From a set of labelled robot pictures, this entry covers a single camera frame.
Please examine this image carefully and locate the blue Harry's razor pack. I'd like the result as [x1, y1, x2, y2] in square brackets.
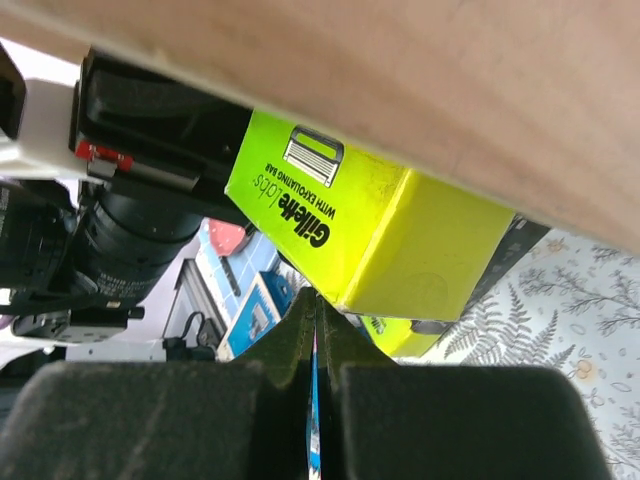
[216, 271, 310, 362]
[306, 337, 321, 480]

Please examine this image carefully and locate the wooden two-tier shelf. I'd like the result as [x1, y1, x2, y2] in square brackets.
[1, 1, 639, 253]

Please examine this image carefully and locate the green black Gillette razor box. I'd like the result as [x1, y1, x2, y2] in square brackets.
[352, 214, 551, 358]
[225, 111, 514, 321]

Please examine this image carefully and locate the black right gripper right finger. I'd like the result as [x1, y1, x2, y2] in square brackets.
[315, 297, 400, 479]

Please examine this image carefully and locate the blue checked cloth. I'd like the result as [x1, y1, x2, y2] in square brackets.
[196, 219, 278, 325]

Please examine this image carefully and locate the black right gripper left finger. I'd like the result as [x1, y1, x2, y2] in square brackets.
[237, 287, 316, 479]

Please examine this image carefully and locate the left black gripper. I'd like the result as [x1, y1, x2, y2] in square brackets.
[69, 48, 252, 225]

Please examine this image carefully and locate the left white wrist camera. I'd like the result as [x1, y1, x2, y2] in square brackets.
[1, 47, 88, 181]

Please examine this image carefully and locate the pink dotted plate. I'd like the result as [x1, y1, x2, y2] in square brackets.
[206, 219, 249, 257]

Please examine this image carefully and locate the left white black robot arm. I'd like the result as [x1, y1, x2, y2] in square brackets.
[1, 49, 251, 344]

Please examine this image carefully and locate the floral patterned tablecloth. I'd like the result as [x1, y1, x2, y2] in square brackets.
[425, 230, 639, 479]

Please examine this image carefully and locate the aluminium rail frame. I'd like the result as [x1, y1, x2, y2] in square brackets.
[162, 259, 222, 361]

